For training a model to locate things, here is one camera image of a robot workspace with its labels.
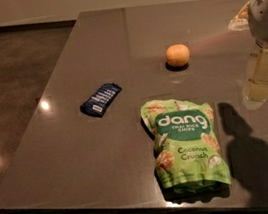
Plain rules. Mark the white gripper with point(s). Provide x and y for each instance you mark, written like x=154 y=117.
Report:
x=266 y=12

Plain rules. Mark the green rice chip bag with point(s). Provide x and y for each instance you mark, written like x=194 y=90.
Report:
x=188 y=154

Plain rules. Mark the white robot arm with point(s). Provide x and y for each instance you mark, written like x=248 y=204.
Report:
x=254 y=18

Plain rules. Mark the orange fruit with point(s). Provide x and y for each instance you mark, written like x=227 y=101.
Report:
x=177 y=55

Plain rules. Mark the blue snack bar wrapper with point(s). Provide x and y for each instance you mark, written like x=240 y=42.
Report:
x=96 y=105

